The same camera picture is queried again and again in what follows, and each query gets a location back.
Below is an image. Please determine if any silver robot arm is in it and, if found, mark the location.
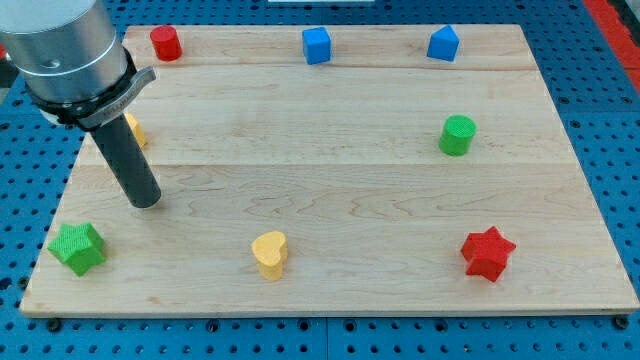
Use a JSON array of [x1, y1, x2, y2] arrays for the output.
[[1, 0, 156, 131]]

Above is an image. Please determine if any blue triangle block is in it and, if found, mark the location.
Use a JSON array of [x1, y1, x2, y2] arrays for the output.
[[426, 25, 460, 62]]

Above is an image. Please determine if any wooden board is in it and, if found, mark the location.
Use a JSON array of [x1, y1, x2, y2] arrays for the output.
[[20, 24, 639, 318]]

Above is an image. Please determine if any yellow heart block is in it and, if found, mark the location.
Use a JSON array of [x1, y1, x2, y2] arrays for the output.
[[251, 231, 288, 281]]

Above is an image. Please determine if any blue cube block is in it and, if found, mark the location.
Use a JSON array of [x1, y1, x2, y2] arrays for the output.
[[302, 27, 331, 65]]

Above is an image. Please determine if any green cylinder block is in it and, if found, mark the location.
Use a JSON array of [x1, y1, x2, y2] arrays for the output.
[[439, 115, 476, 156]]

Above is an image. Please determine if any red star block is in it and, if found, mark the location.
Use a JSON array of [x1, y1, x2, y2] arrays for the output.
[[460, 226, 517, 282]]

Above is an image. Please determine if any yellow block behind rod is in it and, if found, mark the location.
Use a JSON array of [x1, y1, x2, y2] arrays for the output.
[[125, 113, 147, 148]]

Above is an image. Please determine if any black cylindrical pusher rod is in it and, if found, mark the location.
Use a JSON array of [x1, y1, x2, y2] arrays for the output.
[[91, 115, 161, 208]]

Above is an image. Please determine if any red cylinder block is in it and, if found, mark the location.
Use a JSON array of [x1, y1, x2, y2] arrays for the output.
[[150, 25, 183, 61]]

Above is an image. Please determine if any green star block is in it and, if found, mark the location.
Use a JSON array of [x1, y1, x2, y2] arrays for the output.
[[47, 223, 106, 276]]

